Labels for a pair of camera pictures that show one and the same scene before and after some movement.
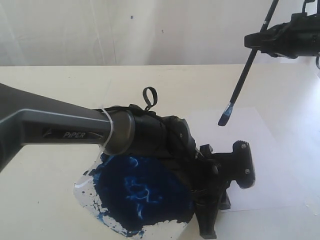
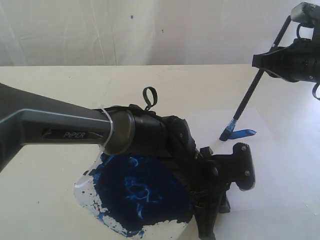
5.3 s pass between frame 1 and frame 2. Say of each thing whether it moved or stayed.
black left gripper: stayed
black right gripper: moved
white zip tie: stayed
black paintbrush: moved
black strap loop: stayed
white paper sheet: stayed
